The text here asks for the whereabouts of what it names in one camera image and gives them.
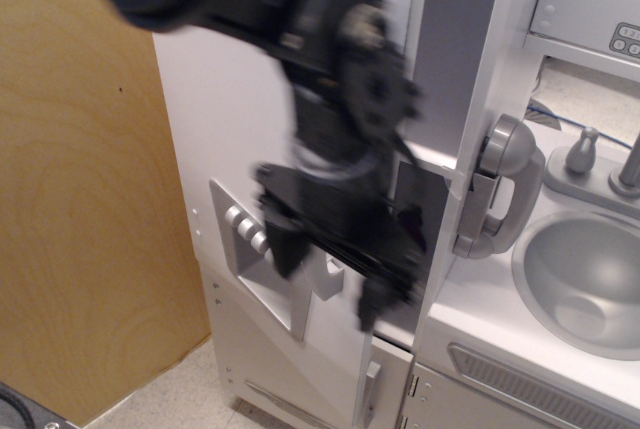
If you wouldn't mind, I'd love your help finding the silver lower door handle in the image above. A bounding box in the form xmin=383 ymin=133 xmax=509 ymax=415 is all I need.
xmin=361 ymin=360 xmax=382 ymax=428

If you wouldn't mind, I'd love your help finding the wooden plywood board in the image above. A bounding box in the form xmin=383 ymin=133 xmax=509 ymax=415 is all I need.
xmin=1 ymin=0 xmax=209 ymax=424

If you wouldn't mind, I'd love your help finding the silver door hinge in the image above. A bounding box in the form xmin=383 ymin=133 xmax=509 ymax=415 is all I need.
xmin=407 ymin=374 xmax=419 ymax=397

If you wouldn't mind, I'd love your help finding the silver toy sink basin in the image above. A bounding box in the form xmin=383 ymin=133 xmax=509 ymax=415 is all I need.
xmin=511 ymin=211 xmax=639 ymax=361

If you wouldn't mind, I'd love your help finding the blue cable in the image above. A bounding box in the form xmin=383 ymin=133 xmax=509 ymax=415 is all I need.
xmin=525 ymin=104 xmax=639 ymax=149

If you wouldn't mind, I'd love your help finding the grey toy faucet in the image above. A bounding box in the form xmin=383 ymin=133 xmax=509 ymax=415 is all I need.
xmin=543 ymin=127 xmax=639 ymax=219

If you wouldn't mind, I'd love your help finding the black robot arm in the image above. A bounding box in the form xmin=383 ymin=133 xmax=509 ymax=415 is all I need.
xmin=110 ymin=0 xmax=426 ymax=332

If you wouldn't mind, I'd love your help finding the white toy fridge door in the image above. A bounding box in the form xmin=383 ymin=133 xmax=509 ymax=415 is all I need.
xmin=147 ymin=0 xmax=434 ymax=425

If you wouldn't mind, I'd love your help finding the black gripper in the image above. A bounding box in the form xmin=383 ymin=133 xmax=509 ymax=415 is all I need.
xmin=255 ymin=153 xmax=426 ymax=332

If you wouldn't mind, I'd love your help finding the silver fridge door handle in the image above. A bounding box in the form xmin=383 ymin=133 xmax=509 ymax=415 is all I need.
xmin=303 ymin=246 xmax=345 ymax=301

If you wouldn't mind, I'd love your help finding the purple toy eggplant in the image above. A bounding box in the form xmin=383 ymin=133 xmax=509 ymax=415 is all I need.
xmin=397 ymin=204 xmax=427 ymax=252

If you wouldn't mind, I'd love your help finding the white lower freezer door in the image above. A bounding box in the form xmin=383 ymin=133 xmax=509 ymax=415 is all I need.
xmin=201 ymin=265 xmax=412 ymax=428

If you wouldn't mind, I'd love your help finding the grey toy microwave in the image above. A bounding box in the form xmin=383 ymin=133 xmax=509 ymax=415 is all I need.
xmin=525 ymin=0 xmax=639 ymax=81

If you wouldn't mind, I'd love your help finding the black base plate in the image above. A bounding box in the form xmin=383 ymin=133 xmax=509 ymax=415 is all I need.
xmin=1 ymin=383 xmax=77 ymax=429

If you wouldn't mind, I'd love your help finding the silver ice dispenser panel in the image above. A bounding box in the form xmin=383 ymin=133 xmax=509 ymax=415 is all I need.
xmin=209 ymin=179 xmax=311 ymax=342

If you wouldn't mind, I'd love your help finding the grey toy telephone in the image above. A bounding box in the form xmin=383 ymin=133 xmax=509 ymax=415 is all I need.
xmin=453 ymin=114 xmax=546 ymax=260

